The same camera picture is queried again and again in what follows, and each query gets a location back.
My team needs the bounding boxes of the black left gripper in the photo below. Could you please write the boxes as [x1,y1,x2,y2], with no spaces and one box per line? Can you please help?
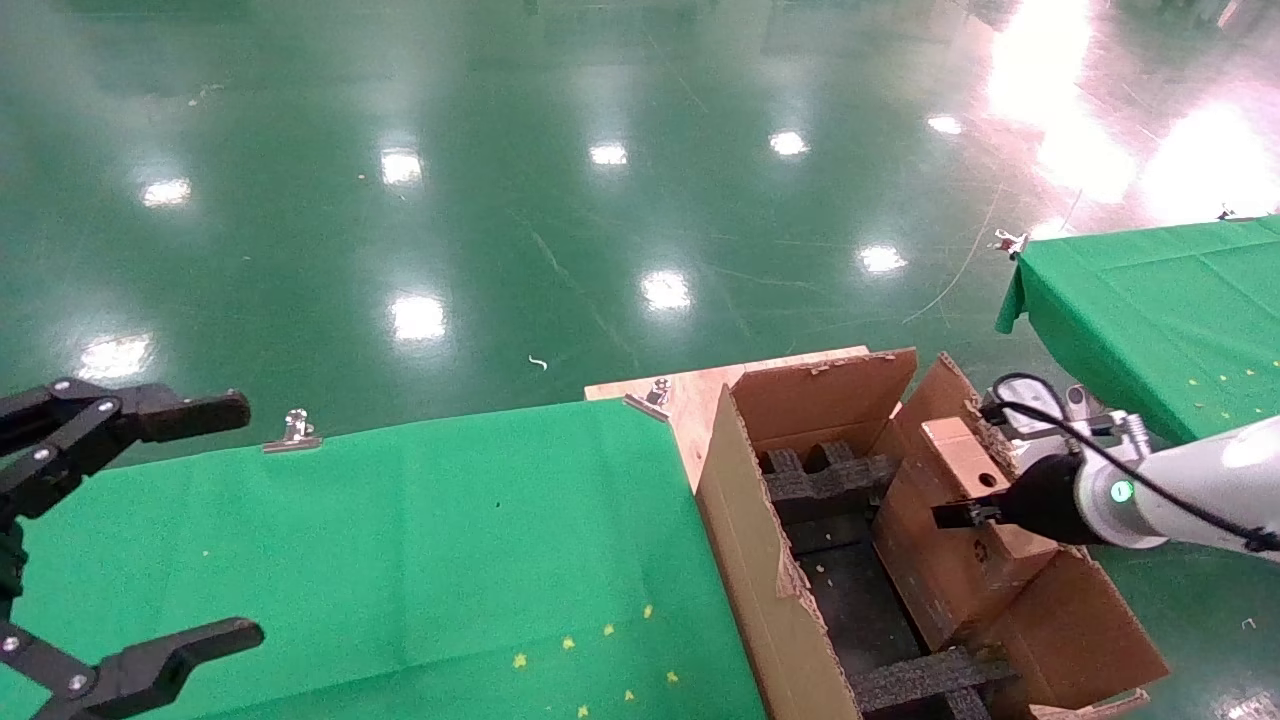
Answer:
[0,378,266,720]

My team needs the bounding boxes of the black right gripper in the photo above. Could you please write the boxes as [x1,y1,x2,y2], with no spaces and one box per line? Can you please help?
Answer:
[932,455,1084,546]

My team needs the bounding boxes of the small cardboard box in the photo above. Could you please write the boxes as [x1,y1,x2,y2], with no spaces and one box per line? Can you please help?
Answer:
[872,418,1061,651]

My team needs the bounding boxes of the large open cardboard carton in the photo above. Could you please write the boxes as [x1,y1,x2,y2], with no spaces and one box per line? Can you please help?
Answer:
[695,347,1171,720]

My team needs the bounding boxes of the green cloth side table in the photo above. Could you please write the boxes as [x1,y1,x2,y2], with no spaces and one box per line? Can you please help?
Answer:
[995,215,1280,446]

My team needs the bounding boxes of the large green table cloth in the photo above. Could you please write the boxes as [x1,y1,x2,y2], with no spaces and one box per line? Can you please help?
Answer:
[0,398,766,720]

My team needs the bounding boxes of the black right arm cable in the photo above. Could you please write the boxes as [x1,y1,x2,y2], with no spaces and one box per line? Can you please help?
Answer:
[985,373,1280,556]

